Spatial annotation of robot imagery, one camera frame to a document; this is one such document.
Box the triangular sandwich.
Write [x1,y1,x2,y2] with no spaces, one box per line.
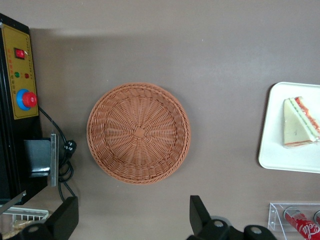
[282,95,320,149]

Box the clear acrylic bottle rack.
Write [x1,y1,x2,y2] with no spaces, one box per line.
[267,201,320,240]

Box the beige plastic tray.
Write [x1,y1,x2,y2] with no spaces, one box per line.
[257,81,320,175]

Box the black machine yellow control panel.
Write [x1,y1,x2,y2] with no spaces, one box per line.
[0,12,60,215]

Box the white wire basket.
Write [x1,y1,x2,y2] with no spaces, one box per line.
[0,206,50,240]

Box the round brown wicker basket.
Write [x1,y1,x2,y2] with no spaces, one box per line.
[86,82,192,186]

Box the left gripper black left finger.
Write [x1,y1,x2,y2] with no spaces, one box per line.
[15,195,80,240]

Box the clear rice cracker bag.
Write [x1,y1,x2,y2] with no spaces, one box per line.
[8,219,38,240]

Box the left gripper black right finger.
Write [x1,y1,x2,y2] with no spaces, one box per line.
[186,194,244,240]

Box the black power cable with plug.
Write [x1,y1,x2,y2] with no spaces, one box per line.
[37,105,78,204]

